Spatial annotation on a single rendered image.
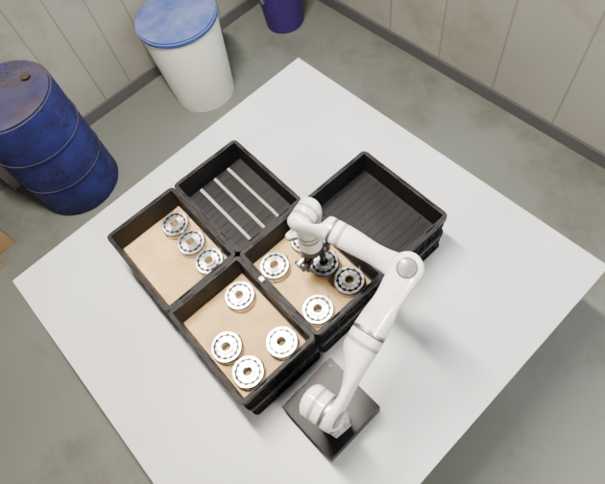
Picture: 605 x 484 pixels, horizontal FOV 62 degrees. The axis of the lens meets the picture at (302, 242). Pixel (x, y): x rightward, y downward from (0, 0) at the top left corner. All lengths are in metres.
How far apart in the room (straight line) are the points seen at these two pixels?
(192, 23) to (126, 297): 1.66
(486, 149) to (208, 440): 2.17
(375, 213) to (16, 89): 1.91
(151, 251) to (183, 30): 1.51
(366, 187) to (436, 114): 1.40
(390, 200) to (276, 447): 0.94
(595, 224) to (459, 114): 0.98
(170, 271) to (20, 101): 1.34
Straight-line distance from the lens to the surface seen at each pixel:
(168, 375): 1.89
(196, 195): 2.00
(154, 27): 3.17
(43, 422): 2.90
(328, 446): 1.65
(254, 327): 1.70
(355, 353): 1.30
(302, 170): 2.12
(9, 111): 2.85
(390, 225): 1.81
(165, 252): 1.92
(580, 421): 2.60
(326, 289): 1.71
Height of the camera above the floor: 2.41
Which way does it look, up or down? 62 degrees down
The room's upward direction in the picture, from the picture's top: 15 degrees counter-clockwise
